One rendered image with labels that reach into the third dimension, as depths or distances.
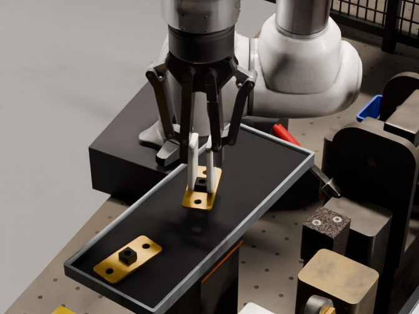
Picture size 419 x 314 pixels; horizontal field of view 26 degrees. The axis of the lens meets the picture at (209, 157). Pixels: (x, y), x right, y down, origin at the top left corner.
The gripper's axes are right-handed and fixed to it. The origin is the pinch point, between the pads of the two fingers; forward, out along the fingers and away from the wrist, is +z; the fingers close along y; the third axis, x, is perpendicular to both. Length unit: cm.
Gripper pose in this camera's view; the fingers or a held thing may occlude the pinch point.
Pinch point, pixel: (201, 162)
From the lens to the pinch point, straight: 113.3
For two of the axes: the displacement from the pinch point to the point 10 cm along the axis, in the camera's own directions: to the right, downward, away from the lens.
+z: 0.0, 8.0, 6.0
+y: 9.8, 1.1, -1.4
